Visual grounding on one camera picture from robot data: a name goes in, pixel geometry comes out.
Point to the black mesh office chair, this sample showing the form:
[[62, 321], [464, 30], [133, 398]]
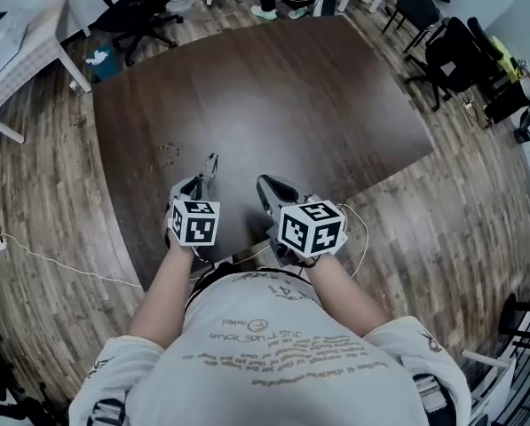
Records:
[[136, 11]]

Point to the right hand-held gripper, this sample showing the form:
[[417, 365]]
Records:
[[311, 229]]

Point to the thin bent metal wire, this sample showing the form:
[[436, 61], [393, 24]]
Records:
[[211, 169]]

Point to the small clear bottle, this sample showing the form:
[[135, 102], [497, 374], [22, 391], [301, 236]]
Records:
[[75, 88]]

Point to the yellow side table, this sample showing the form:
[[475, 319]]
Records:
[[506, 58]]

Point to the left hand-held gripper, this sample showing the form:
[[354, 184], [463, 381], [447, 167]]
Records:
[[195, 224]]

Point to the white power strip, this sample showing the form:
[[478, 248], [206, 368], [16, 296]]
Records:
[[0, 243]]

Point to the person's black trousers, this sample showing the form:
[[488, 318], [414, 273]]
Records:
[[215, 271]]

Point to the white table with checkered cloth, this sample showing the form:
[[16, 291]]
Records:
[[20, 60]]

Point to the white chair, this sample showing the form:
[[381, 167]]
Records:
[[491, 371]]

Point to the person's left forearm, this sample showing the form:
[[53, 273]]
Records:
[[162, 295]]

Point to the teal waste bin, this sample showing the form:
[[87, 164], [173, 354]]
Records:
[[102, 67]]

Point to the black metal-leg chair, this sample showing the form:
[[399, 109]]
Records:
[[417, 9]]

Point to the black round stool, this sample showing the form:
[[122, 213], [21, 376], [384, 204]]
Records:
[[515, 315]]

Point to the person's right forearm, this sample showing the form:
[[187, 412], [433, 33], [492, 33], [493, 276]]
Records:
[[344, 300]]

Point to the person's white printed t-shirt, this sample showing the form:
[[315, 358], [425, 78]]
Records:
[[269, 371]]

